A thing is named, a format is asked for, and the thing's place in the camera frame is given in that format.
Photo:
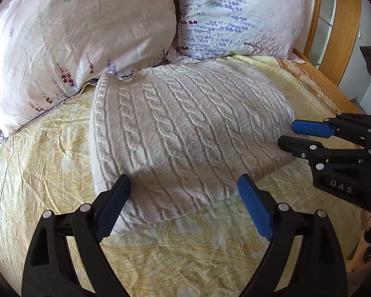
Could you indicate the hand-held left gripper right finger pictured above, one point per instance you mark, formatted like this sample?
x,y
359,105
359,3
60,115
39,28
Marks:
x,y
256,210

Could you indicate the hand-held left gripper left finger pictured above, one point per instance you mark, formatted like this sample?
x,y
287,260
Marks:
x,y
111,210

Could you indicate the wooden headboard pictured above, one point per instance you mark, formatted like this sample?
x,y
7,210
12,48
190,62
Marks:
x,y
343,37

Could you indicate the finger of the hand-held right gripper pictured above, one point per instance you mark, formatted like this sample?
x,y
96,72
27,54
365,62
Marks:
x,y
300,147
309,127

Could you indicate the pink floral pillow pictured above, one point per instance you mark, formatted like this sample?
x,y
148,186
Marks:
x,y
80,37

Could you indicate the white lavender-print pillow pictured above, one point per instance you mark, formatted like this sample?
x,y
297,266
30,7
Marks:
x,y
235,21

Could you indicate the orange patterned bed sheet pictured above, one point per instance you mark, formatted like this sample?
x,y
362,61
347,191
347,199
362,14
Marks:
x,y
318,80

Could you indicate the yellow patterned bed sheet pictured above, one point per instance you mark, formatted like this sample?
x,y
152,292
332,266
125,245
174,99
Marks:
x,y
49,161

